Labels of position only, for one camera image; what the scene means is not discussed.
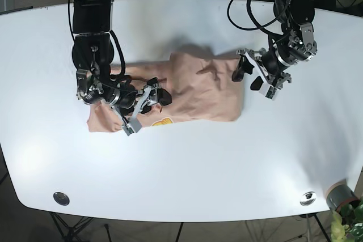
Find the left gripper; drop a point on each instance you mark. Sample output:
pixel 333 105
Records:
pixel 284 51

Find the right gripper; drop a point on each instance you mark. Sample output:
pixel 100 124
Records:
pixel 123 97

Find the peach T-shirt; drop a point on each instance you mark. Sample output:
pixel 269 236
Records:
pixel 201 89

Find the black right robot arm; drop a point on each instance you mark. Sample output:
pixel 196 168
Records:
pixel 100 65

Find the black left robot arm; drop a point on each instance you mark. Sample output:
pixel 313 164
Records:
pixel 289 14

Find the left silver table grommet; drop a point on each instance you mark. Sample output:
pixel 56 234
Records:
pixel 61 198

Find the silver table grommet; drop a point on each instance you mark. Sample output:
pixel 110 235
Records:
pixel 61 198
pixel 307 199

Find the right silver table grommet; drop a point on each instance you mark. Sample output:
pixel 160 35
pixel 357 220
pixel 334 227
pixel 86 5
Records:
pixel 307 199

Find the grey plant pot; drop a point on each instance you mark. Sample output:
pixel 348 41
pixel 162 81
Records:
pixel 340 194

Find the green potted plant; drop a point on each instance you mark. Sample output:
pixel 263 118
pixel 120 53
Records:
pixel 347 223

